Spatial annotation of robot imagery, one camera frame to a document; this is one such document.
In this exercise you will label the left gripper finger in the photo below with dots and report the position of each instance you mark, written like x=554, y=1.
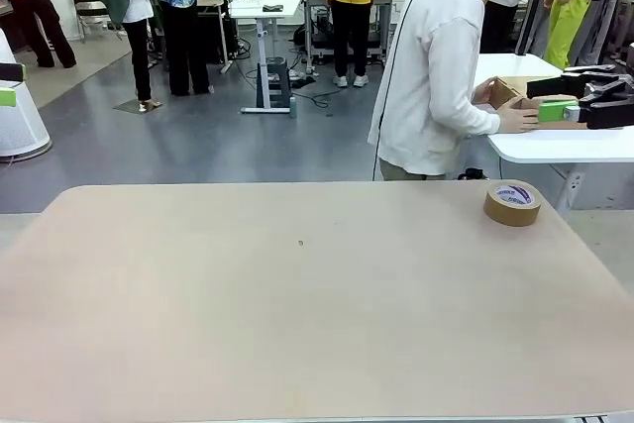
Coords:
x=7, y=97
x=12, y=72

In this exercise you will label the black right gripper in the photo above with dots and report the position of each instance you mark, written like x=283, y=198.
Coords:
x=626, y=96

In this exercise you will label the brown cardboard box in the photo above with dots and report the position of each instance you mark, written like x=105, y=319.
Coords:
x=507, y=91

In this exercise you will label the person's right forearm white sleeve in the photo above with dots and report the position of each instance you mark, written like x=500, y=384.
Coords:
x=465, y=116

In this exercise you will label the person's right hand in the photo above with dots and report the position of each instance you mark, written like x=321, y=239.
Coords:
x=520, y=121

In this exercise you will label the person's left hand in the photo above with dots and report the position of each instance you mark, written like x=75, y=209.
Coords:
x=483, y=92

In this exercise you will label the white cone-shaped appliance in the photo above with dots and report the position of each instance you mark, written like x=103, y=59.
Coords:
x=20, y=121

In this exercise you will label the white side table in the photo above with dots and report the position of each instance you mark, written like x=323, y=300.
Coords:
x=545, y=145

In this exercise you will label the person in yellow-green trousers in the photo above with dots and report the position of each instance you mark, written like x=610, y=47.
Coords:
x=569, y=22

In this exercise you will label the white power strip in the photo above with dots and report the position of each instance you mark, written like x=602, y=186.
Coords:
x=574, y=181

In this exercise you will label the person in white shirt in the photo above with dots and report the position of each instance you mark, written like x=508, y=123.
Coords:
x=500, y=27

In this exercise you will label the person in grey trousers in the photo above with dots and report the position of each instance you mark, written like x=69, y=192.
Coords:
x=602, y=22

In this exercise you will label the grey folding chair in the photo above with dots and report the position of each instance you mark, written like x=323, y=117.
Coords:
x=91, y=12

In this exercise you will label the brown packing tape roll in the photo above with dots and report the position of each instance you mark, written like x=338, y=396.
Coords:
x=512, y=210

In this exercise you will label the person in white cardigan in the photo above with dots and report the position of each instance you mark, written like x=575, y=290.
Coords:
x=431, y=71

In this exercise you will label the metal floor plate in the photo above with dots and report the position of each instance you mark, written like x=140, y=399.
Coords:
x=138, y=105

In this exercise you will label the grey step stool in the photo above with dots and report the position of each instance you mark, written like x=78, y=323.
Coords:
x=274, y=81

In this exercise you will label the white height-adjustable desk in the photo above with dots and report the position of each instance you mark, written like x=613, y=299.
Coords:
x=267, y=7

